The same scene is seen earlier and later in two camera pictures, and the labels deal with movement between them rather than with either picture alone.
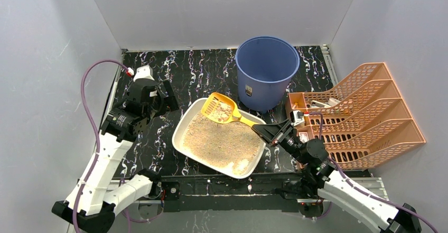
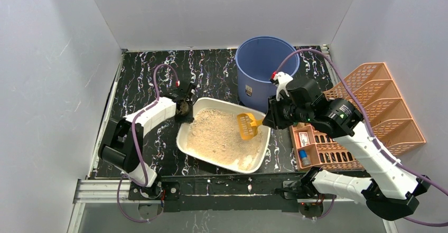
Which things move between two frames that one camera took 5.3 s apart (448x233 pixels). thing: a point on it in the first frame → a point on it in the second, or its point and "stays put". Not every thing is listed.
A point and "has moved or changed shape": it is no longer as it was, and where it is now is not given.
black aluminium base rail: x=199 y=193 stays put
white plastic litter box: x=234 y=149 has moved or changed shape
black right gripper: x=277 y=135 → x=270 y=115
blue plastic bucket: x=264 y=65 stays put
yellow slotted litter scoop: x=221 y=108 → x=248 y=125
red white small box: x=304 y=136 stays put
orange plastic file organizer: x=361 y=119 stays put
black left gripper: x=162 y=96 → x=187 y=106
